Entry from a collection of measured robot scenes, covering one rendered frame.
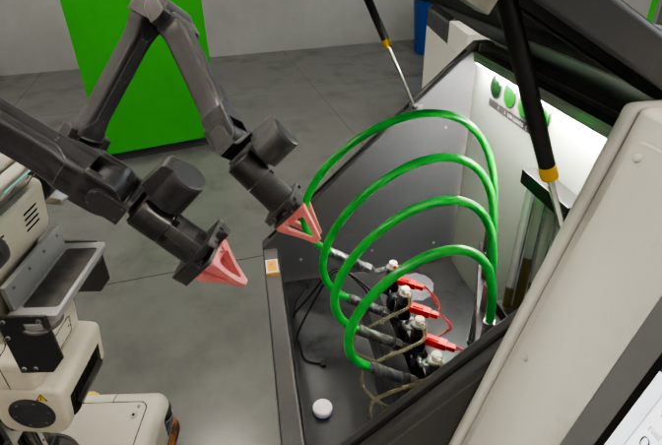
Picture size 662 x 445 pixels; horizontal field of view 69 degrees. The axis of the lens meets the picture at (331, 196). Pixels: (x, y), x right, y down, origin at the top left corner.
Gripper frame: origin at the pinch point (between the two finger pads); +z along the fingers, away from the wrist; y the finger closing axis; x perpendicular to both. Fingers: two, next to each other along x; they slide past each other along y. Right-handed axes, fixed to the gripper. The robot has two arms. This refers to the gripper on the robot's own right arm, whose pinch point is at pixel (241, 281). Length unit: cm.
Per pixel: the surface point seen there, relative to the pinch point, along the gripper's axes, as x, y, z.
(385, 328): 12.3, 1.2, 32.8
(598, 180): -15, 49, 12
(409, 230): 52, 4, 40
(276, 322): 15.9, -17.3, 18.2
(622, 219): -20, 49, 13
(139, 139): 291, -189, -46
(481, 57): 47, 48, 15
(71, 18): 279, -136, -129
